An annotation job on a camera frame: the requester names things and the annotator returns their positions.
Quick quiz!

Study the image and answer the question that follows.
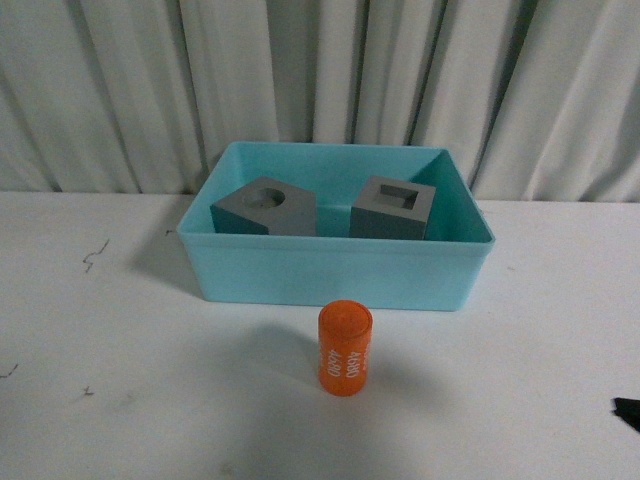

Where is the white pleated curtain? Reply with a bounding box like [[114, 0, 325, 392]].
[[1, 1, 639, 202]]

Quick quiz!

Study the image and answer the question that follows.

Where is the gray cube with square hole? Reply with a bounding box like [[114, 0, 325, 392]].
[[349, 176, 436, 241]]

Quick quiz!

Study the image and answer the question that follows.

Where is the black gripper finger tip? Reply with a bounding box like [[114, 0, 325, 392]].
[[612, 397, 640, 426]]

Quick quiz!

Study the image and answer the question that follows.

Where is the orange cylinder with white digits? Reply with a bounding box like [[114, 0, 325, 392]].
[[318, 300, 373, 397]]

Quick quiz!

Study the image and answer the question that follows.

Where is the gray cube with round hole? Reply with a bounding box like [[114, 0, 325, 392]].
[[210, 176, 317, 237]]

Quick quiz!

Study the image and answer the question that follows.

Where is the light blue plastic box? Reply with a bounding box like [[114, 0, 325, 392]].
[[177, 141, 495, 311]]

